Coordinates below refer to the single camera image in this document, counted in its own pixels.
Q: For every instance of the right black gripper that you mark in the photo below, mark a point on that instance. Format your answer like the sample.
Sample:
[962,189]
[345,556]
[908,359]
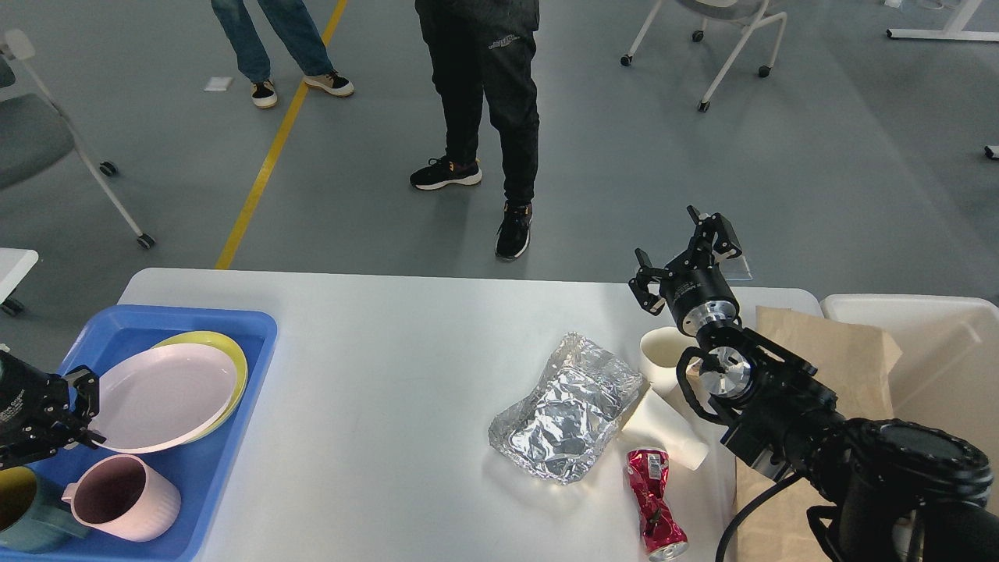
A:
[696,296]

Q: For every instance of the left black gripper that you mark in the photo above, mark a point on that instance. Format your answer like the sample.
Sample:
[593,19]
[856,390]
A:
[32,405]

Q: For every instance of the pink plate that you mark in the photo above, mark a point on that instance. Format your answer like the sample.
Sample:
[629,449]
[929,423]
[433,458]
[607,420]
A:
[162,397]

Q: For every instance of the pink mug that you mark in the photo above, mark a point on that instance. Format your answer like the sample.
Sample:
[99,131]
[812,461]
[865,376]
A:
[124,496]

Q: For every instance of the green mug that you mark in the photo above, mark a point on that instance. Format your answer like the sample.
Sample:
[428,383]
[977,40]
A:
[34,517]

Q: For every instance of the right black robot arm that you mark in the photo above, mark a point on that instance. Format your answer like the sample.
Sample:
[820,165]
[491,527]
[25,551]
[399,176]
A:
[895,490]

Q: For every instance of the upright white paper cup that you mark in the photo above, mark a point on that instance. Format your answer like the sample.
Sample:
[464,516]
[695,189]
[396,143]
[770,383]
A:
[659,354]

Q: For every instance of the blue plastic tray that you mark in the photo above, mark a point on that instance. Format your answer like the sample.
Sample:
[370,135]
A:
[199,470]

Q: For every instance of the yellow plate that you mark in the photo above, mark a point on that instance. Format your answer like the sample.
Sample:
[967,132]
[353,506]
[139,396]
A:
[233,350]

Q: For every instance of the lying white paper cup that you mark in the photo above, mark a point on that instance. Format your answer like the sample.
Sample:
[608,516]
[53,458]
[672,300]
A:
[655,424]

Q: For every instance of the white side table left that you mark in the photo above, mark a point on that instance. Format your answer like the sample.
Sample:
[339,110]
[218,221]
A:
[15,264]

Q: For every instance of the brown paper bag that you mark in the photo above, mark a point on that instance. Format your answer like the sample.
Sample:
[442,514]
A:
[854,361]

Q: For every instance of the crumpled aluminium foil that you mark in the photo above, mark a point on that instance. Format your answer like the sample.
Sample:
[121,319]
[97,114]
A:
[558,431]

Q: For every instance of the crushed red can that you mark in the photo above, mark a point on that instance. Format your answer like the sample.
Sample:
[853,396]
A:
[647,472]

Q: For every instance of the white plastic bin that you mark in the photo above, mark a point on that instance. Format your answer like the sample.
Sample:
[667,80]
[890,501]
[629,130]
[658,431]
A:
[947,375]

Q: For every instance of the grey chair left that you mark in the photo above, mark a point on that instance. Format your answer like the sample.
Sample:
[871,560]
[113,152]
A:
[36,133]

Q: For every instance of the white paper on floor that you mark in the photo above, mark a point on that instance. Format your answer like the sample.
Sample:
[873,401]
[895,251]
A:
[218,84]

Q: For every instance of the white table frame corner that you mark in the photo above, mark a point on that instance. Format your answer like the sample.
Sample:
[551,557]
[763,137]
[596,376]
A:
[953,30]

